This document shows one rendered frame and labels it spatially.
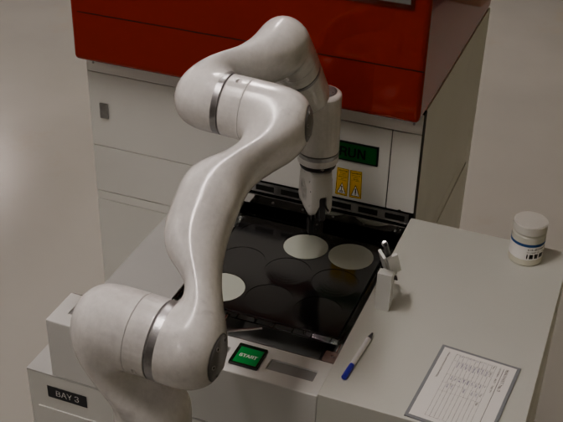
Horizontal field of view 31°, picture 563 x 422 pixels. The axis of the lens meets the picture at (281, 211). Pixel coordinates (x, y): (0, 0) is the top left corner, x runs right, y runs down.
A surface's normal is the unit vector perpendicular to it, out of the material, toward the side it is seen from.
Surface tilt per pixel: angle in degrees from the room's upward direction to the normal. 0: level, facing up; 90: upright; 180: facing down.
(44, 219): 0
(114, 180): 90
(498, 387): 0
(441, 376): 0
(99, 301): 22
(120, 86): 90
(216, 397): 90
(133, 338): 56
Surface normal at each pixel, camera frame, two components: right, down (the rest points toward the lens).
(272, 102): -0.14, -0.43
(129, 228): -0.36, 0.49
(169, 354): -0.25, 0.06
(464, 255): 0.03, -0.85
